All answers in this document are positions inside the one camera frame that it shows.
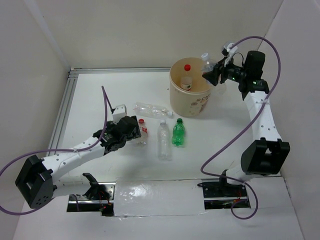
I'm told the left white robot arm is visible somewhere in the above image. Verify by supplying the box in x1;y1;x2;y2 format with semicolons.
15;116;141;209

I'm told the aluminium frame rail back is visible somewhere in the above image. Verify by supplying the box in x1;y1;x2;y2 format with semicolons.
69;67;171;75

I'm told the aluminium frame rail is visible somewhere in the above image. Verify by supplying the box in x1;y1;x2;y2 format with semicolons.
69;67;171;75
48;70;79;149

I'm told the red cap red label bottle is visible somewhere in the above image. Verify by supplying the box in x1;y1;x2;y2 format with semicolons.
180;64;193;91

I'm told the red cola label bottle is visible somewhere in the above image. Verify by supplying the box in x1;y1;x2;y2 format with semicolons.
137;118;148;145

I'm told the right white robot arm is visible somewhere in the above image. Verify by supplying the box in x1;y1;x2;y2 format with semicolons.
202;50;291;196

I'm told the green plastic bottle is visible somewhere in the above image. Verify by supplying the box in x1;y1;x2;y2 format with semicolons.
171;118;186;147

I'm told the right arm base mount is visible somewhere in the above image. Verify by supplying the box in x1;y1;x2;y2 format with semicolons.
197;179;251;210

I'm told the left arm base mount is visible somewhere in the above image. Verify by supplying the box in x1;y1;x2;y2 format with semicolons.
66;182;116;217

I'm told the beige paper bucket bin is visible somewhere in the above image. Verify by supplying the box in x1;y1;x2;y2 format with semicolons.
169;57;217;117

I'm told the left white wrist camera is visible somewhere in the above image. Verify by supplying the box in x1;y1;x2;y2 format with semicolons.
112;104;127;123

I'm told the clear bottle white cap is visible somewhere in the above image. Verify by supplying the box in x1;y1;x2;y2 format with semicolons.
157;119;172;161

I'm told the crushed clear bottle blue-white cap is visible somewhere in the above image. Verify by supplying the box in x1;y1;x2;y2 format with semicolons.
133;102;173;120

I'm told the aluminium frame rail left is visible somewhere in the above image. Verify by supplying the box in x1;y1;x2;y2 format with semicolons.
48;70;79;149

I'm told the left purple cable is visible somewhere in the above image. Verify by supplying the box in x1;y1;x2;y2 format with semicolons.
0;85;116;216

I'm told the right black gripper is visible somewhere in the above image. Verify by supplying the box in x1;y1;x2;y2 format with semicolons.
202;55;248;86

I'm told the blue label clear bottle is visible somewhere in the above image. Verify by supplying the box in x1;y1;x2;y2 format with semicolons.
200;51;227;96

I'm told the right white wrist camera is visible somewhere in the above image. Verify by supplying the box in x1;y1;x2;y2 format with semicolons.
221;41;238;67

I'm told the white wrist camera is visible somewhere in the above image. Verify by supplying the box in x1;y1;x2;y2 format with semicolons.
221;41;238;67
112;104;127;123

